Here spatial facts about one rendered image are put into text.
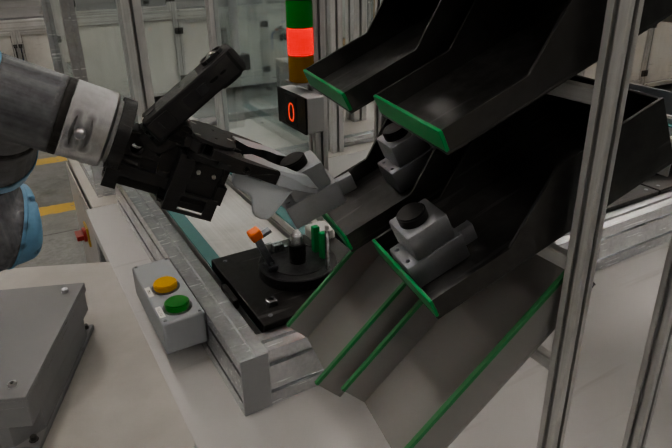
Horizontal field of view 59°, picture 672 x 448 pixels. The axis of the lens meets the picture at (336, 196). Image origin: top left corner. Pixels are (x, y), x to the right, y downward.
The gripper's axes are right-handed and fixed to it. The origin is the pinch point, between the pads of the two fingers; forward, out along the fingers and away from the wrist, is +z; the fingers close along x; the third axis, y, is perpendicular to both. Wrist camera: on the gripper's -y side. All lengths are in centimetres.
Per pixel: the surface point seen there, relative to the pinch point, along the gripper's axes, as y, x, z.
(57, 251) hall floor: 149, -251, -9
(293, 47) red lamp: -9, -49, 8
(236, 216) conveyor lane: 33, -67, 16
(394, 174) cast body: -3.3, 0.0, 10.7
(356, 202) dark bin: 2.5, -3.7, 9.7
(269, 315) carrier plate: 28.1, -17.1, 11.5
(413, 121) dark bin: -11.2, 14.5, 1.6
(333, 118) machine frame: 10, -116, 50
